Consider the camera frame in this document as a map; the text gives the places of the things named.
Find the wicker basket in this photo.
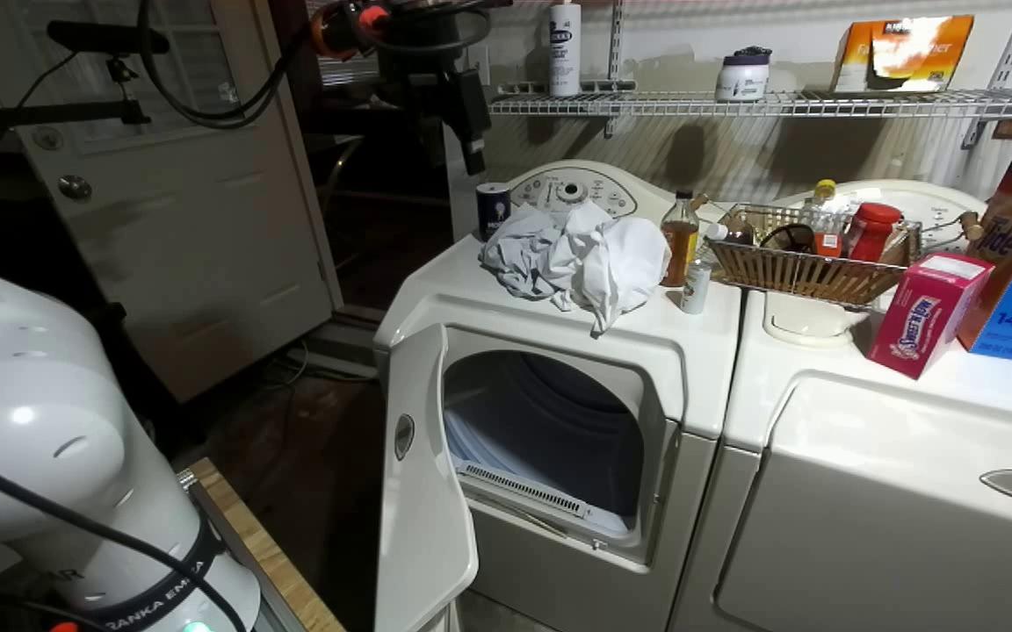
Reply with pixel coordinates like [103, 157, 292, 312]
[707, 205, 926, 308]

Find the black cylindrical cup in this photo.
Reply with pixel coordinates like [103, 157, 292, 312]
[475, 178, 516, 241]

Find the white laundry machine door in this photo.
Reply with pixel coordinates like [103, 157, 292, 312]
[373, 323, 482, 632]

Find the pink cardboard box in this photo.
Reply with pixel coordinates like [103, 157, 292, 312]
[868, 250, 997, 383]

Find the yellow capped bottle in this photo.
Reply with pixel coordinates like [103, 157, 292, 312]
[800, 174, 852, 259]

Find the white panel door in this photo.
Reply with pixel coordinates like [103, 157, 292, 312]
[0, 0, 346, 405]

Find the white round lid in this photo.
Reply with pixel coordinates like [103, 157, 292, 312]
[764, 295, 871, 347]

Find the white open-front laundry machine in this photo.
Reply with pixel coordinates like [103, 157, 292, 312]
[370, 157, 748, 632]

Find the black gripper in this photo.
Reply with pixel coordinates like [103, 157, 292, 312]
[376, 0, 499, 178]

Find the black camera stand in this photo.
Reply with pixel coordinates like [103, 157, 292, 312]
[0, 50, 154, 133]

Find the amber liquid bottle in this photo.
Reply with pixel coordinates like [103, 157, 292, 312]
[662, 191, 710, 291]

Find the white wire shelf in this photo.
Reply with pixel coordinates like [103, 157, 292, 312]
[485, 0, 1012, 153]

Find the red jar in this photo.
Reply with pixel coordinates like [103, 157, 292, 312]
[844, 200, 906, 262]

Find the orange package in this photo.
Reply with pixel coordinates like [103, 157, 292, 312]
[830, 10, 978, 98]

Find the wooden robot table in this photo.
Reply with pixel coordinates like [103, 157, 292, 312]
[183, 454, 347, 632]

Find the white closed laundry machine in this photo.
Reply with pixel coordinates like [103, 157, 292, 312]
[669, 174, 1012, 632]

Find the white plastic bottle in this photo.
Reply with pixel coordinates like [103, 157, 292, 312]
[546, 0, 586, 98]

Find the grey crumpled fabric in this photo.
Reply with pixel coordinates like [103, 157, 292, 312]
[478, 200, 616, 312]

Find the black looped cable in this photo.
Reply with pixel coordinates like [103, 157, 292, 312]
[134, 0, 298, 130]

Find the black stereo camera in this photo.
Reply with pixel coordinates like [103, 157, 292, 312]
[46, 19, 173, 61]

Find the white jar with dark lid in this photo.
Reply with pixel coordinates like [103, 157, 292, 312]
[715, 44, 776, 104]

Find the small silver can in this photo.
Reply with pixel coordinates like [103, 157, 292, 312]
[680, 259, 718, 317]

